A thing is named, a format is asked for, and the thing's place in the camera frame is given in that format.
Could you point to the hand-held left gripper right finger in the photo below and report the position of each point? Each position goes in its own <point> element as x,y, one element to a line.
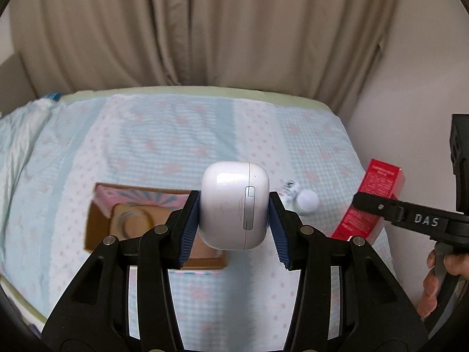
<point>278,229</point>

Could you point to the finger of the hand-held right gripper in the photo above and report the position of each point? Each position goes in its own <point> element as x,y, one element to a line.
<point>403,215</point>

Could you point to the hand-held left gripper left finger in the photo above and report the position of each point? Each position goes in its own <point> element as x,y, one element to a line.
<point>189,229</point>

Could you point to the white earbuds case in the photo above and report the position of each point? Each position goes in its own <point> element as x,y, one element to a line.
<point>229,212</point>

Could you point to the brown cardboard box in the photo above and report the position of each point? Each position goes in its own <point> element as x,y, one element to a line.
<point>99,227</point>

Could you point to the person's right hand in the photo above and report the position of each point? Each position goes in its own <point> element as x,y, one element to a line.
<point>432,282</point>

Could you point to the red carton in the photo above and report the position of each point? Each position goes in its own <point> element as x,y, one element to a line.
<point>370,198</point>

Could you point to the small white bottle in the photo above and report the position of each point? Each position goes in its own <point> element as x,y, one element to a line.
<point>306,201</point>

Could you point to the pink patterned packet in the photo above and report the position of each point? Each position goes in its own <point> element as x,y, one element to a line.
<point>146,198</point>

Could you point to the clear tape roll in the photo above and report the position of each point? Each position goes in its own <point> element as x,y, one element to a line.
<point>132,222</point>

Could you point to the light blue printed blanket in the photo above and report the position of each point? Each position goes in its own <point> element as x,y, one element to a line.
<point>165,135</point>

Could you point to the light green mattress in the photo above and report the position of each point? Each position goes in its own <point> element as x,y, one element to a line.
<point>205,91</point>

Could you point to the white crumpled quilt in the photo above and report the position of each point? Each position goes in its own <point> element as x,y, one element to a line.
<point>18,139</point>

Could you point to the beige curtain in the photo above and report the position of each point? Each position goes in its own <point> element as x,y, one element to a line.
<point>205,25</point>

